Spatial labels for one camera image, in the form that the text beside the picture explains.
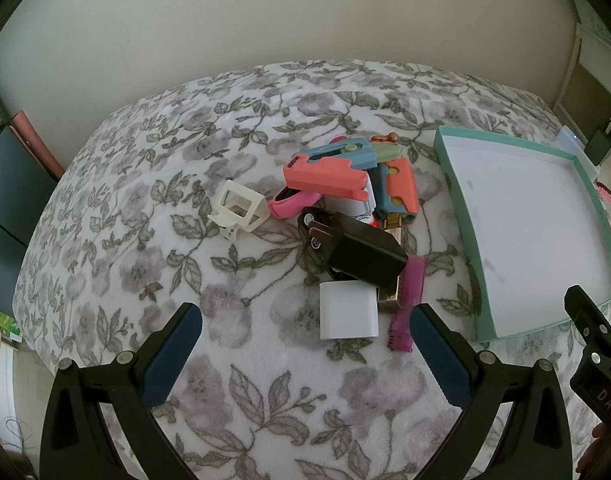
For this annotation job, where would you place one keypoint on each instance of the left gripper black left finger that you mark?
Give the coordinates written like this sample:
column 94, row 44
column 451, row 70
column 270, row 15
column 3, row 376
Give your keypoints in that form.
column 76, row 441

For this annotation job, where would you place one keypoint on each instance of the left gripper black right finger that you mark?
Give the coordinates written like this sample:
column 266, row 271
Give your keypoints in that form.
column 535, row 443

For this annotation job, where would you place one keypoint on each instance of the purple translucent lighter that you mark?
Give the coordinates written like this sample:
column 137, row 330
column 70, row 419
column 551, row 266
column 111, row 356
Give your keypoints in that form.
column 410, row 293

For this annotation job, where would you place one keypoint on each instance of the white USB charger cube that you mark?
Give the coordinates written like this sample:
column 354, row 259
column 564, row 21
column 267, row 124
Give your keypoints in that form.
column 348, row 310

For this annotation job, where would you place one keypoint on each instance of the gold black patterned bar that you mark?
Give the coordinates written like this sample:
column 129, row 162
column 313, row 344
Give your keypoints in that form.
column 388, row 299

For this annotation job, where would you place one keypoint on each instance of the black power adapter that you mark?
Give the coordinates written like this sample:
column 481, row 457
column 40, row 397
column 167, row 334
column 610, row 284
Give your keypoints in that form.
column 352, row 250

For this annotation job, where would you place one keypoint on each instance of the white plastic bracket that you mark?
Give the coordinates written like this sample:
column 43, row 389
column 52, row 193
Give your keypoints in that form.
column 238, row 208

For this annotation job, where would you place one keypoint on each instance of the pink smartwatch band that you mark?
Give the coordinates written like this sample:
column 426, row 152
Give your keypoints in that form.
column 289, row 202

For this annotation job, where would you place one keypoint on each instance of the coral blue folding toy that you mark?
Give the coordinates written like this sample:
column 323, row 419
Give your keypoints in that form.
column 336, row 169

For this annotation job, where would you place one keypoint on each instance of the teal rimmed white tray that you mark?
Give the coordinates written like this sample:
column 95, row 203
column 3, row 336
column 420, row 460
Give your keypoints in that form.
column 532, row 226

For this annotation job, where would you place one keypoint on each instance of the black box on floor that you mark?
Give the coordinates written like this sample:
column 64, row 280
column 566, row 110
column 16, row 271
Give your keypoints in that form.
column 597, row 147

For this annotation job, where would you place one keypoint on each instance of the white router box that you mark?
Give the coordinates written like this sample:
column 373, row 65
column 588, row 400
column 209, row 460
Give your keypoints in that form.
column 570, row 142

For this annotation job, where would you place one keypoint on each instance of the dark teal cabinet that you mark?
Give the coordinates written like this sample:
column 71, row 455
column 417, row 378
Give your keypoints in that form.
column 25, row 188

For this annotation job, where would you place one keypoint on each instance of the red Lion small bottle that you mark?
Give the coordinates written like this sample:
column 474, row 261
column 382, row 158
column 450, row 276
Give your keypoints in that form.
column 362, row 211

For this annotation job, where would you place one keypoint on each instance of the white shelf unit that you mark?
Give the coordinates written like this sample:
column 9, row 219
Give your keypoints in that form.
column 583, row 103

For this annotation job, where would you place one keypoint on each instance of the pink brown puppy figure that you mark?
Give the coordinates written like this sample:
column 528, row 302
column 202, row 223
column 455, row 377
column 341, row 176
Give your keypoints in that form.
column 391, row 137

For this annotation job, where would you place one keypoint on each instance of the floral grey white blanket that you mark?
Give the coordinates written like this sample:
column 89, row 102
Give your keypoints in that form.
column 126, row 238

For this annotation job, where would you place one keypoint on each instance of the pink board by wall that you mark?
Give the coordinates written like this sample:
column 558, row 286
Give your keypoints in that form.
column 36, row 145

